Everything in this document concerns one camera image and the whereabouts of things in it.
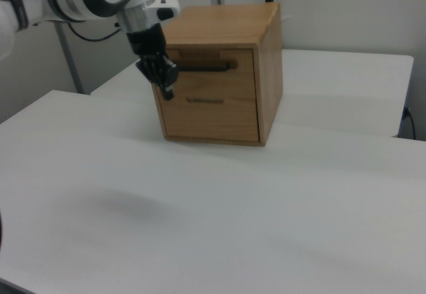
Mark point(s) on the grey metal frame post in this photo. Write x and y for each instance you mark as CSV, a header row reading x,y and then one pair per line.
x,y
70,61

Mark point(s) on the wooden two-drawer cabinet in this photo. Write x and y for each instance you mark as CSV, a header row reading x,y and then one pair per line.
x,y
269,74

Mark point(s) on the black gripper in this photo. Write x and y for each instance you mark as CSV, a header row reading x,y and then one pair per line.
x,y
146,39

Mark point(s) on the wooden drawer with slot grip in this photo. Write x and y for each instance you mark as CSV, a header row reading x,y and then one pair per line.
x,y
213,121

